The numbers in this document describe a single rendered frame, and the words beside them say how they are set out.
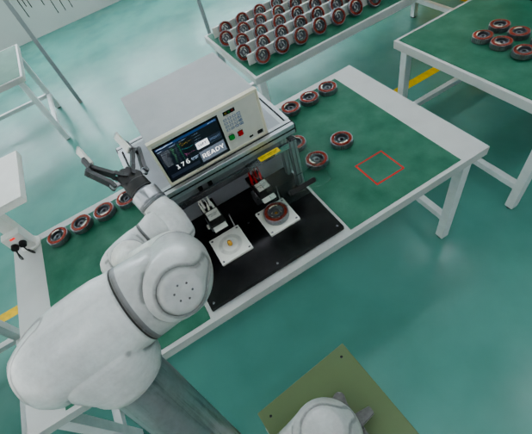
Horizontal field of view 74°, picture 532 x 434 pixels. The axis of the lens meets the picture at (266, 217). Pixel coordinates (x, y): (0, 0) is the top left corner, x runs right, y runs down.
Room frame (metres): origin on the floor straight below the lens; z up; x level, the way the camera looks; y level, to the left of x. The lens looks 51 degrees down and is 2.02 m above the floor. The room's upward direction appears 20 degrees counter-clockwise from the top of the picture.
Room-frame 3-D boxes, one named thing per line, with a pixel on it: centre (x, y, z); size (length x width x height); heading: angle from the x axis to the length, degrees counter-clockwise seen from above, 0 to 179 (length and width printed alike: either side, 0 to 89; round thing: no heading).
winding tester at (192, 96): (1.27, 0.13, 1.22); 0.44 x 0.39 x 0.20; 104
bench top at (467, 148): (1.19, 0.13, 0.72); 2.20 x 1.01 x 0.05; 104
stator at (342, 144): (1.31, -0.49, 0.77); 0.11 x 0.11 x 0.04
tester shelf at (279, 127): (1.27, 0.15, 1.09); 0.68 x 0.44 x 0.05; 104
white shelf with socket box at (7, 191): (1.30, 1.09, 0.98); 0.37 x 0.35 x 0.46; 104
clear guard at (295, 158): (1.01, -0.13, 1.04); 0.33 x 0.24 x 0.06; 14
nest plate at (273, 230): (0.99, -0.05, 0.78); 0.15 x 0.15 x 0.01; 14
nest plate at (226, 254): (0.93, 0.19, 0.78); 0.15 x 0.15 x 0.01; 14
